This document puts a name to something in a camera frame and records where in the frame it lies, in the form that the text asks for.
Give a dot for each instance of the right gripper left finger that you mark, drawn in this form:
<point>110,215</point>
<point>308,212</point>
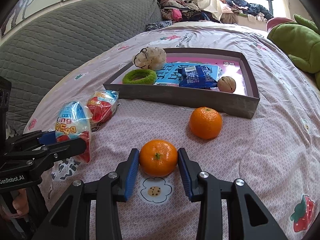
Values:
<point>70,216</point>

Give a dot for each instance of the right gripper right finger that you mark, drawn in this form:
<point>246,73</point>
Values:
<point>248,217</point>

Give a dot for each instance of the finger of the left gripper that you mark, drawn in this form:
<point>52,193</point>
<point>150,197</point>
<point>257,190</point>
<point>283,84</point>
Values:
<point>29,141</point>
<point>55,152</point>

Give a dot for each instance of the blue King Egg toy pack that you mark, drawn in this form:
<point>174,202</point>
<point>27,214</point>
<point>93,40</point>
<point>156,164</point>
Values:
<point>74,121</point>

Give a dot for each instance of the orange mandarin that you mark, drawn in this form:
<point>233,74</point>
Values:
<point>205,123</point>
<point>158,158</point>

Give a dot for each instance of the blue snack packet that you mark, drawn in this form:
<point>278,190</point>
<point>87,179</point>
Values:
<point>199,76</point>

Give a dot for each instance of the beige sheer scrunchie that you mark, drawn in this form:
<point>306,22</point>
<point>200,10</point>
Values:
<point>150,58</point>

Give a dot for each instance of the person's left hand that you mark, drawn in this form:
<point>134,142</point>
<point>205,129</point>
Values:
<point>20,203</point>

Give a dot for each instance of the pink patterned bed sheet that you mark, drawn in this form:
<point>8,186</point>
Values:
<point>276,152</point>

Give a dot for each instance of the red King Egg toy pack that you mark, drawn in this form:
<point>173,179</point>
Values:
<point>102,105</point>

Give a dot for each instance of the grey quilted headboard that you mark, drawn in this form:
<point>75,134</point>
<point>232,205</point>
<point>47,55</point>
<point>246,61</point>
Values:
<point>48,48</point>

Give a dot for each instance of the walnut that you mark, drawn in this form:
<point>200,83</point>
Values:
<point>226,84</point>

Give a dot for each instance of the pink and blue book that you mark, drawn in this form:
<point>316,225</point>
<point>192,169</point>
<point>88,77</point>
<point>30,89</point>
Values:
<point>170,76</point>

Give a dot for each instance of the grey shallow cardboard box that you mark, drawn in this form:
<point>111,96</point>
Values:
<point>243,106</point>

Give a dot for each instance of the dark patterned cloth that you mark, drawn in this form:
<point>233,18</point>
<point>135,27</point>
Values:
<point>158,25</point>

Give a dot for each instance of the green fleece blanket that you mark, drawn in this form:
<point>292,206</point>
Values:
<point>299,40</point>

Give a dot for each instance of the pink pillow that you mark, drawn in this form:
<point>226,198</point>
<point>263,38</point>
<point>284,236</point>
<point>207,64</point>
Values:
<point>276,21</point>

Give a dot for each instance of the clothes pile beside headboard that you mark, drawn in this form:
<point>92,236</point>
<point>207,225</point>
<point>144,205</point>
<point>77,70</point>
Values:
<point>184,11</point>

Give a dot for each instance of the clothes pile on windowsill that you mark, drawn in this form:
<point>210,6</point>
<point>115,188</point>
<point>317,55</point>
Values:
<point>253,12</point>

